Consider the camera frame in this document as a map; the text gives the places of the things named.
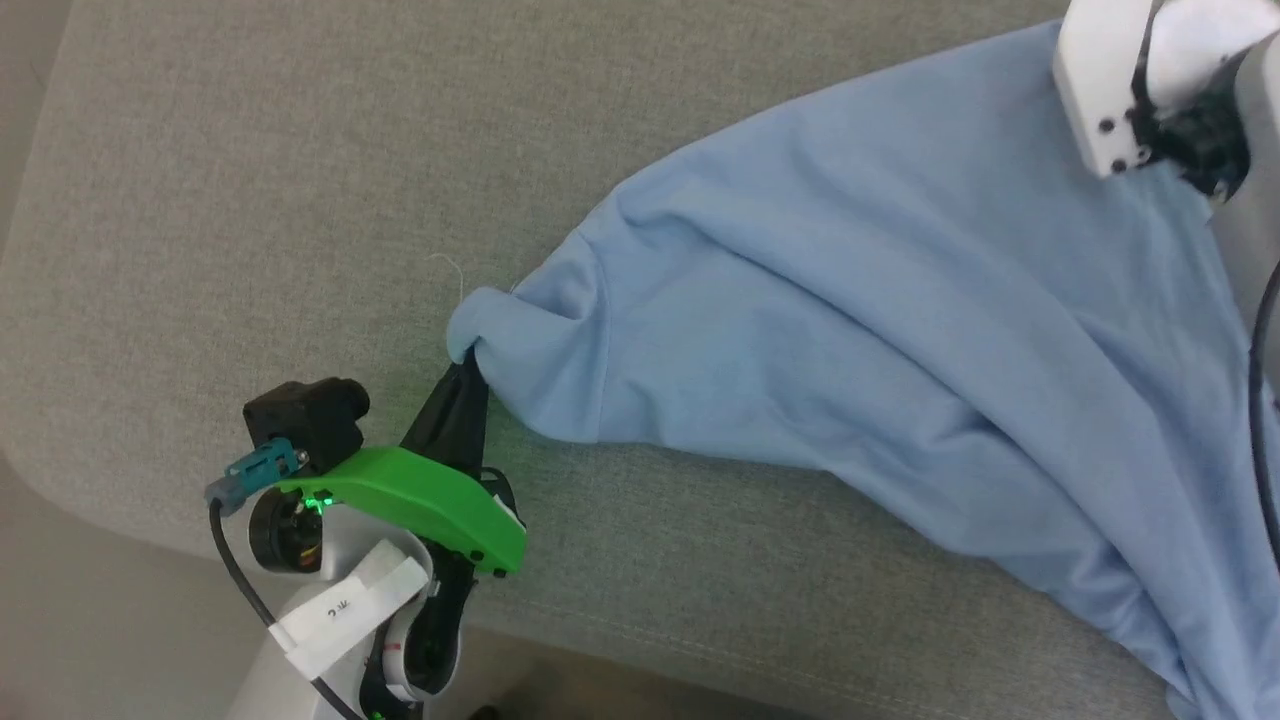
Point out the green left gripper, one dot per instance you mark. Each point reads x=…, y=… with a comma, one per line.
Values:
x=420, y=495

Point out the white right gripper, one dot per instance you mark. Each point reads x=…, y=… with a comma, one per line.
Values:
x=1100, y=80

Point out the light blue polo shirt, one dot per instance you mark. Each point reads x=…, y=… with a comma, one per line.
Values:
x=850, y=300

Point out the white label tape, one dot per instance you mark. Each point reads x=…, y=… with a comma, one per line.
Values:
x=340, y=605

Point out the grey fabric sofa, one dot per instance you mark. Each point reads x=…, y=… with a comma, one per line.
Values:
x=250, y=200

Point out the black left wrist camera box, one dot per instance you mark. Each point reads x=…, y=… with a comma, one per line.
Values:
x=305, y=415

